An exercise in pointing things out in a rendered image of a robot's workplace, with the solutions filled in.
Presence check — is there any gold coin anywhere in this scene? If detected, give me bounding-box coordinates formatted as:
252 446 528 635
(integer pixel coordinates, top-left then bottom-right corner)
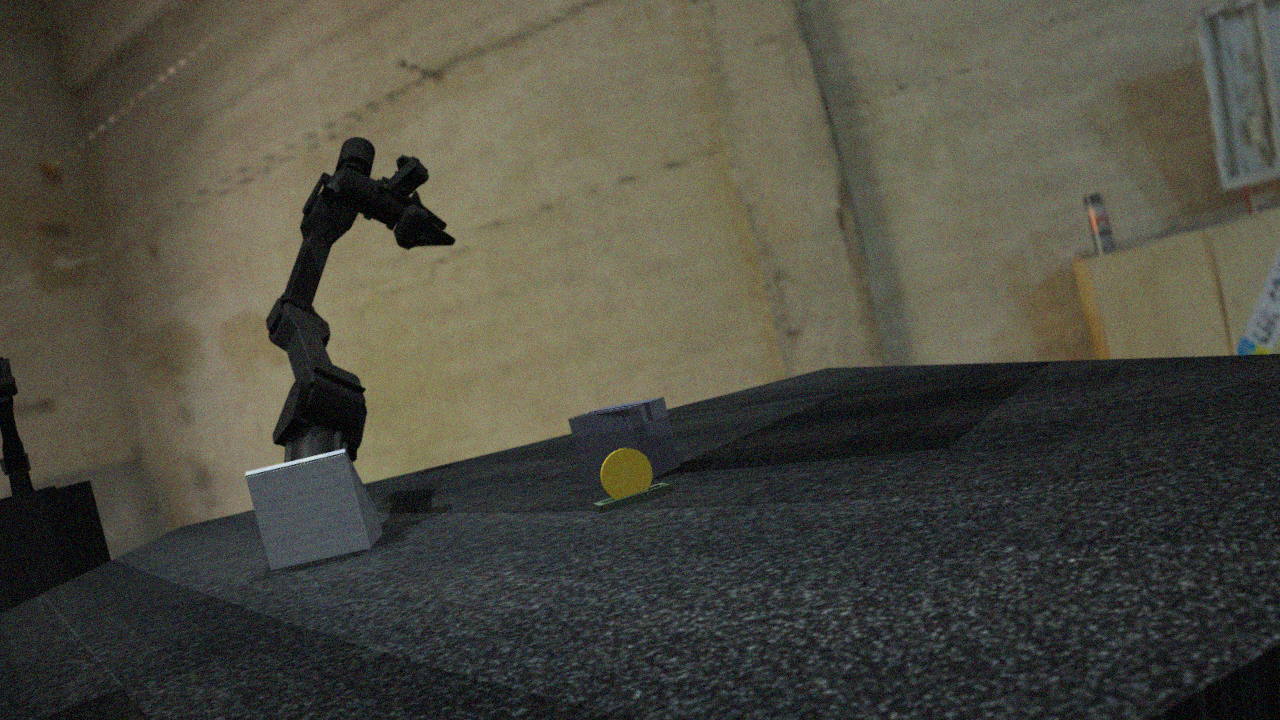
600 448 653 500

